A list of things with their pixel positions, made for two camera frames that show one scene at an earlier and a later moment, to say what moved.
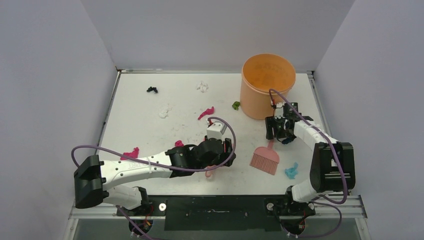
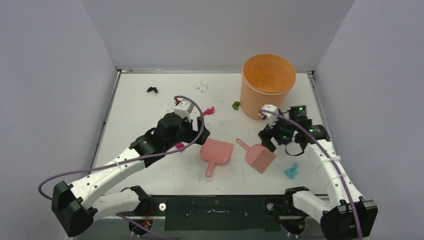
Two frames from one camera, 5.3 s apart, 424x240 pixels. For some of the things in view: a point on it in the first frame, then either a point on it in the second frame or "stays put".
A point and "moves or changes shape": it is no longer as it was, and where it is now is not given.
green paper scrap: x=235 y=105 stays put
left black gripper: x=227 y=144 -> x=192 y=133
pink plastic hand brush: x=265 y=159 moves or changes shape
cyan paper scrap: x=291 y=172 stays put
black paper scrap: x=150 y=88 stays put
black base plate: x=217 y=213 stays put
